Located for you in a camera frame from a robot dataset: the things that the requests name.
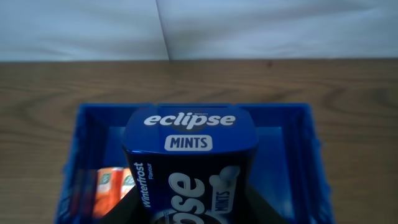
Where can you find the blue tray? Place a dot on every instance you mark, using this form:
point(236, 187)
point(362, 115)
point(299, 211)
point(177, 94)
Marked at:
point(280, 161)

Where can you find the orange candy box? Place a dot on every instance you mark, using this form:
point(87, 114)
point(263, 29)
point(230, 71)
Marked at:
point(127, 185)
point(107, 193)

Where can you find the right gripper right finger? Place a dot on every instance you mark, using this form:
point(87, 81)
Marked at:
point(259, 210)

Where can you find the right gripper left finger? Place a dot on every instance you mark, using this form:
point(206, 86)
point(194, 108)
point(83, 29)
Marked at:
point(129, 210)

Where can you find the blue candy pack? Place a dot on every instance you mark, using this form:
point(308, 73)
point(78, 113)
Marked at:
point(189, 161)

